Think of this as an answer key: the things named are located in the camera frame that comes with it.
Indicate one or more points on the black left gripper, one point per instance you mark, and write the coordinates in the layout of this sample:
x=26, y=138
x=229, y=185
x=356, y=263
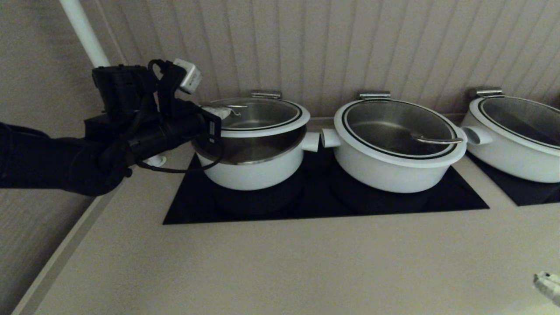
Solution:
x=175, y=129

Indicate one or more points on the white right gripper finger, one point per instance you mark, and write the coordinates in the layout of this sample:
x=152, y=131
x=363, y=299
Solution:
x=549, y=284

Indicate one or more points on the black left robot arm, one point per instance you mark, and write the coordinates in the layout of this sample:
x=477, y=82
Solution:
x=43, y=162

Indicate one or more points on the white round cooking pot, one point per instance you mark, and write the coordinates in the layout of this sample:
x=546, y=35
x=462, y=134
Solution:
x=507, y=162
x=385, y=177
x=249, y=175

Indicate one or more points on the narrow black glass cooktop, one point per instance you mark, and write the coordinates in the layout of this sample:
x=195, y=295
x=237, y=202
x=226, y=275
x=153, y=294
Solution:
x=533, y=194

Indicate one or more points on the wide black glass cooktop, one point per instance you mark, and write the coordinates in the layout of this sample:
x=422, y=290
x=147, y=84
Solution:
x=315, y=201

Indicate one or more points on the white slanted metal pole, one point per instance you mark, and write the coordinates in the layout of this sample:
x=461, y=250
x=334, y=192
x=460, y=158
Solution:
x=83, y=30

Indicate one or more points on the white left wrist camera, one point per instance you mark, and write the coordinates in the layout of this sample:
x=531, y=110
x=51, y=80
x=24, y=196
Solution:
x=188, y=76

